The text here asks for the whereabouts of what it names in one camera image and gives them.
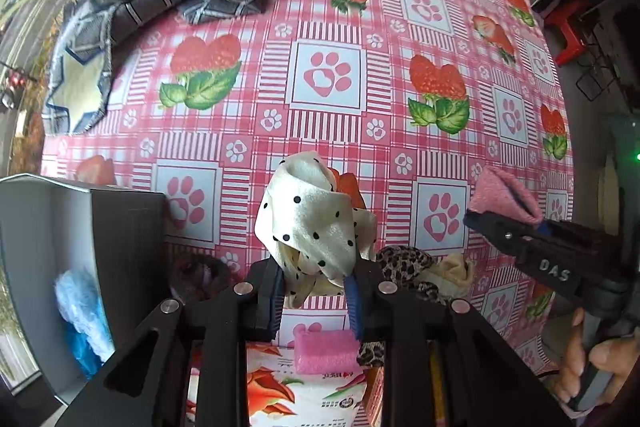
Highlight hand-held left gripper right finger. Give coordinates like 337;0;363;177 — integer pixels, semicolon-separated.
342;259;571;427

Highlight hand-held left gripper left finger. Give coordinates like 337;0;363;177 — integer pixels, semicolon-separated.
60;257;287;427

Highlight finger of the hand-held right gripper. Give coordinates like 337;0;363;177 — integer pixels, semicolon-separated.
462;209;543;267
510;193;557;240

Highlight pink knitted sock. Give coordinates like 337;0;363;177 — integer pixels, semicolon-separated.
470;165;543;228

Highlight pink foam block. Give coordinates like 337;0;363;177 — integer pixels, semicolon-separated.
292;332;361;375

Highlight beige fleece cloth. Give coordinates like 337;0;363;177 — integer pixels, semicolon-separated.
417;253;476;300

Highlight white polka dot scarf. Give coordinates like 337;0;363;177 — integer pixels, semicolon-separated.
255;151;378;308

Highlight grey storage box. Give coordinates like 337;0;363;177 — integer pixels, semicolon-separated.
0;174;168;408

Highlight blue cloth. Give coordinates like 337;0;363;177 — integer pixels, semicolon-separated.
65;332;103;378

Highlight person's right hand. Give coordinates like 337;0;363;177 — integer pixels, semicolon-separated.
550;307;640;408

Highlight leopard print cloth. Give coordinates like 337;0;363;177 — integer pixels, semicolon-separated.
357;245;448;368

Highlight printed snack packet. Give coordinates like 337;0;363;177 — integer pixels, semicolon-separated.
186;342;386;427

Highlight black metal rack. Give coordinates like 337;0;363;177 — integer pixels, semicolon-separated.
575;27;626;102

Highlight red plastic stool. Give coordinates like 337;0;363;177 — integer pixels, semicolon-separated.
542;0;591;68

